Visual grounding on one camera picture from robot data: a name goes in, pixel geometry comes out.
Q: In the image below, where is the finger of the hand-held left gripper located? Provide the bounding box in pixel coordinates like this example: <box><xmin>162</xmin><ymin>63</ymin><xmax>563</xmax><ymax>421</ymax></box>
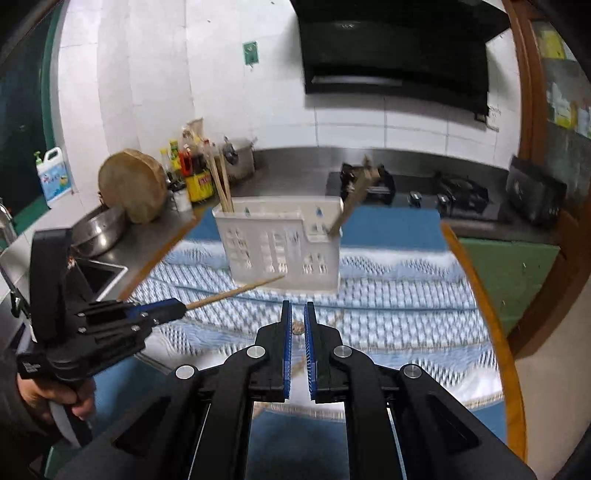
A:
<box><xmin>78</xmin><ymin>318</ymin><xmax>160</xmax><ymax>341</ymax></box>
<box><xmin>76</xmin><ymin>298</ymin><xmax>187</xmax><ymax>324</ymax></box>

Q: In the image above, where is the dark sauce bottle yellow label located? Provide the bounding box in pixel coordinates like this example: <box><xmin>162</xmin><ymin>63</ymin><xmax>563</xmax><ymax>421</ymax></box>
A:
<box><xmin>185</xmin><ymin>152</ymin><xmax>214</xmax><ymax>204</ymax></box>

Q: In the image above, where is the yellow box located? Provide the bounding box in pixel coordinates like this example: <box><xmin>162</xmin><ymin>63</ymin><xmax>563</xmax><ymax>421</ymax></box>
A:
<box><xmin>538</xmin><ymin>30</ymin><xmax>566</xmax><ymax>61</ymax></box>

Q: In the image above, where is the steel colander bowl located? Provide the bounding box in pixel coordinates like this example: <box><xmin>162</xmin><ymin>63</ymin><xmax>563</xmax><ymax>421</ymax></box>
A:
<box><xmin>69</xmin><ymin>206</ymin><xmax>126</xmax><ymax>258</ymax></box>

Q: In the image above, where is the person's left hand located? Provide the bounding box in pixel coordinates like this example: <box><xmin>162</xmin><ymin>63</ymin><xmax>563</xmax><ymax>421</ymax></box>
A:
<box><xmin>16</xmin><ymin>371</ymin><xmax>98</xmax><ymax>423</ymax></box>

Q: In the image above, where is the long wooden chopstick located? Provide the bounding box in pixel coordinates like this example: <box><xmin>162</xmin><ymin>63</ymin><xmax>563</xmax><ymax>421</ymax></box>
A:
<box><xmin>185</xmin><ymin>275</ymin><xmax>286</xmax><ymax>311</ymax></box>

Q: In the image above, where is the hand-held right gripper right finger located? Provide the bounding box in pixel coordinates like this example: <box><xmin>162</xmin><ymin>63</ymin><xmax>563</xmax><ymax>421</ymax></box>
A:
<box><xmin>305</xmin><ymin>302</ymin><xmax>539</xmax><ymax>480</ymax></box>

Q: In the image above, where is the green drawer cabinet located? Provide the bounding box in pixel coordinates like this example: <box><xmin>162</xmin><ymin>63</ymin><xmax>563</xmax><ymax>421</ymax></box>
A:
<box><xmin>455</xmin><ymin>235</ymin><xmax>561</xmax><ymax>337</ymax></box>

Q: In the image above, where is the steel faucet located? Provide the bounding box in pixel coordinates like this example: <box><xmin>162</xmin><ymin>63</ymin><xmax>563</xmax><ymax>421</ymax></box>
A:
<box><xmin>0</xmin><ymin>198</ymin><xmax>17</xmax><ymax>250</ymax></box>

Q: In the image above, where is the white plastic utensil holder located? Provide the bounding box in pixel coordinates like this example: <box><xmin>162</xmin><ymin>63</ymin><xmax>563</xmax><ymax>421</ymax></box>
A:
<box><xmin>211</xmin><ymin>195</ymin><xmax>343</xmax><ymax>292</ymax></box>

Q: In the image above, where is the green window frame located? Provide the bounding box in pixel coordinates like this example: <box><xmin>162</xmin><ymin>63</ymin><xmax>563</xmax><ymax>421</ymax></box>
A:
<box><xmin>0</xmin><ymin>0</ymin><xmax>65</xmax><ymax>222</ymax></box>

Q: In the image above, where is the blue patterned tablecloth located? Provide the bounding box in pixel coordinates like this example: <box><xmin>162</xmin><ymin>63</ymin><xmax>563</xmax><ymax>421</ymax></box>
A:
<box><xmin>92</xmin><ymin>203</ymin><xmax>509</xmax><ymax>480</ymax></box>

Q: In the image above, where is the wooden glass door cabinet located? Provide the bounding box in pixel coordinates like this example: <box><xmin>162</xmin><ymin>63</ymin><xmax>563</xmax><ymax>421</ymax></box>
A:
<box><xmin>501</xmin><ymin>0</ymin><xmax>591</xmax><ymax>352</ymax></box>

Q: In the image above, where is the steel pressure cooker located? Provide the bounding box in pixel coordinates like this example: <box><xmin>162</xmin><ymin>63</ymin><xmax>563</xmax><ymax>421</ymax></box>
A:
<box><xmin>221</xmin><ymin>136</ymin><xmax>257</xmax><ymax>188</ymax></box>

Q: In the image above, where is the black range hood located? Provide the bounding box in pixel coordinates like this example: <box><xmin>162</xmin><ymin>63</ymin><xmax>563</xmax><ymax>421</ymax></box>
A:
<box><xmin>291</xmin><ymin>0</ymin><xmax>509</xmax><ymax>121</ymax></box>

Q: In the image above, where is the seasoning packet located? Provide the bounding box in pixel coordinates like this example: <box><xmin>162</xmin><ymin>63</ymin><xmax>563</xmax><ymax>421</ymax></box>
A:
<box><xmin>182</xmin><ymin>117</ymin><xmax>205</xmax><ymax>144</ymax></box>

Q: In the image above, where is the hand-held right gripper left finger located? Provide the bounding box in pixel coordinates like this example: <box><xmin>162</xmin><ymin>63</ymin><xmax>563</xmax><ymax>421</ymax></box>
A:
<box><xmin>55</xmin><ymin>300</ymin><xmax>294</xmax><ymax>480</ymax></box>

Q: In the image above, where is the black gas stove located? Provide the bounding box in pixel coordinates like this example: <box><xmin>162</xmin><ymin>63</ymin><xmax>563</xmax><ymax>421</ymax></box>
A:
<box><xmin>325</xmin><ymin>161</ymin><xmax>504</xmax><ymax>220</ymax></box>

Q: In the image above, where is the white detergent jug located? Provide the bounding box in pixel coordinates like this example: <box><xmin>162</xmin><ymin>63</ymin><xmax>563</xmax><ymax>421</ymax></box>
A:
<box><xmin>34</xmin><ymin>147</ymin><xmax>75</xmax><ymax>207</ymax></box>

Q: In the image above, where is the black countertop appliance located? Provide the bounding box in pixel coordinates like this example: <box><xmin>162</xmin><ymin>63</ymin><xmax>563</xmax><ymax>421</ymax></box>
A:
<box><xmin>505</xmin><ymin>154</ymin><xmax>568</xmax><ymax>225</ymax></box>

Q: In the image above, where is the round wooden cutting board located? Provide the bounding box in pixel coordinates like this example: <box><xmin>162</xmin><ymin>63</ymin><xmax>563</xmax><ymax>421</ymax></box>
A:
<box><xmin>98</xmin><ymin>148</ymin><xmax>168</xmax><ymax>225</ymax></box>

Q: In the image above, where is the group of wooden chopsticks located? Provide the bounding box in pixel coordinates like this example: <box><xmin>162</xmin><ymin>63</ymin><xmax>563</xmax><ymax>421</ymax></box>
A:
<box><xmin>203</xmin><ymin>148</ymin><xmax>383</xmax><ymax>236</ymax></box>

